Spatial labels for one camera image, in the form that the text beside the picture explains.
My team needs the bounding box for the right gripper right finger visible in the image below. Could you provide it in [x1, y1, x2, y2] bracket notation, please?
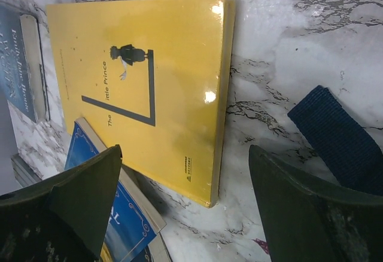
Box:
[248, 145, 382, 261]

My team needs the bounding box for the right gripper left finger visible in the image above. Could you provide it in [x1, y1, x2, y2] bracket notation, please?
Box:
[1, 145, 122, 261]

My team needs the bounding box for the blue landscape book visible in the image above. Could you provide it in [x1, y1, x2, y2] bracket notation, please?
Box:
[65, 117, 166, 250]

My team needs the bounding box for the navy blue student backpack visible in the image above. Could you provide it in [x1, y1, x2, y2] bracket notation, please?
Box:
[288, 86, 382, 196]

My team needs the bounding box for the dark fantasy book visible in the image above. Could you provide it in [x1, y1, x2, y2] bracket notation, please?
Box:
[1, 2, 50, 123]

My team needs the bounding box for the yellow notebook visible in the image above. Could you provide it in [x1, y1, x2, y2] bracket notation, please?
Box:
[46, 0, 236, 208]

